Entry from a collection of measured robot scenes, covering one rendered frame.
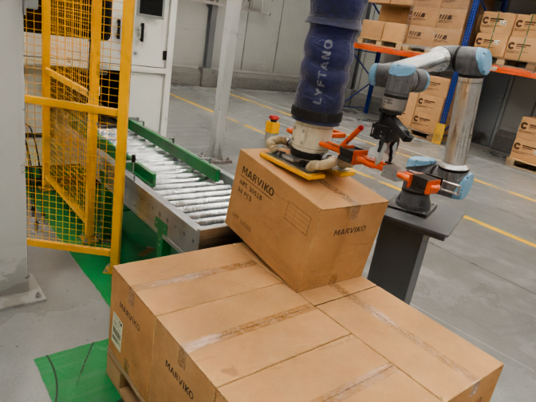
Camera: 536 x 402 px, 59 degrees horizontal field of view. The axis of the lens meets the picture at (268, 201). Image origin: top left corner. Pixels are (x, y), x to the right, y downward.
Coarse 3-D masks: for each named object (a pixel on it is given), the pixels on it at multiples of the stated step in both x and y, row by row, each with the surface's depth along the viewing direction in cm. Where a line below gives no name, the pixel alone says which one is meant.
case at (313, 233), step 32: (256, 160) 214; (256, 192) 216; (288, 192) 198; (320, 192) 197; (352, 192) 205; (256, 224) 218; (288, 224) 199; (320, 224) 186; (352, 224) 198; (288, 256) 201; (320, 256) 196; (352, 256) 210
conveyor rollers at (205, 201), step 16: (112, 128) 412; (128, 144) 377; (144, 144) 378; (144, 160) 341; (160, 160) 348; (176, 160) 356; (160, 176) 312; (176, 176) 319; (192, 176) 327; (160, 192) 285; (176, 192) 291; (192, 192) 298; (208, 192) 296; (224, 192) 303; (192, 208) 269; (208, 208) 276; (224, 208) 275; (208, 224) 256
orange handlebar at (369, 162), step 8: (288, 128) 221; (336, 136) 227; (344, 136) 231; (320, 144) 205; (328, 144) 202; (336, 144) 204; (360, 160) 189; (368, 160) 186; (376, 168) 183; (400, 176) 175; (408, 176) 172
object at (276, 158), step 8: (264, 152) 220; (280, 152) 214; (272, 160) 213; (280, 160) 211; (288, 160) 211; (304, 160) 206; (288, 168) 205; (296, 168) 203; (304, 168) 203; (304, 176) 198; (312, 176) 197; (320, 176) 200
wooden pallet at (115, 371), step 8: (112, 360) 206; (112, 368) 207; (120, 368) 199; (112, 376) 208; (120, 376) 202; (128, 376) 194; (120, 384) 203; (128, 384) 206; (120, 392) 202; (128, 392) 202; (136, 392) 188; (128, 400) 198; (136, 400) 199; (144, 400) 183
